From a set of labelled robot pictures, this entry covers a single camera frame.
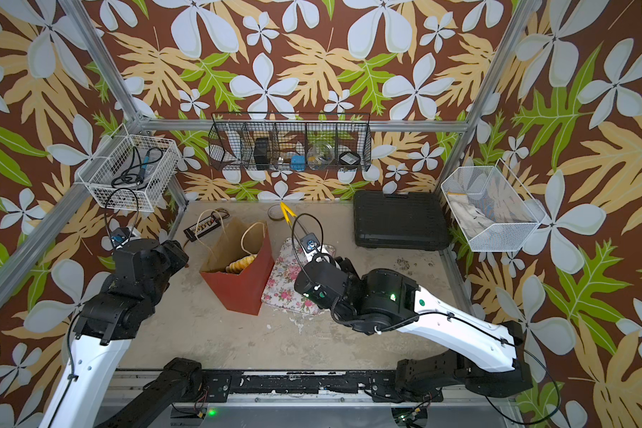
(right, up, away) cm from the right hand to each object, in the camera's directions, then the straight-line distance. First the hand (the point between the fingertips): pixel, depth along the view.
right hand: (316, 269), depth 61 cm
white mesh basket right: (+54, +15, +20) cm, 60 cm away
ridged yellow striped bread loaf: (-25, -2, +20) cm, 32 cm away
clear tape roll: (-19, +16, +55) cm, 60 cm away
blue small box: (-7, +33, +35) cm, 49 cm away
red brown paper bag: (-27, +6, +19) cm, 33 cm away
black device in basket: (-21, +38, +40) cm, 60 cm away
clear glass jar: (+1, +35, +31) cm, 47 cm away
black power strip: (-49, +10, +49) cm, 70 cm away
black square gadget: (+12, +35, +35) cm, 51 cm away
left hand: (-36, +5, +6) cm, 37 cm away
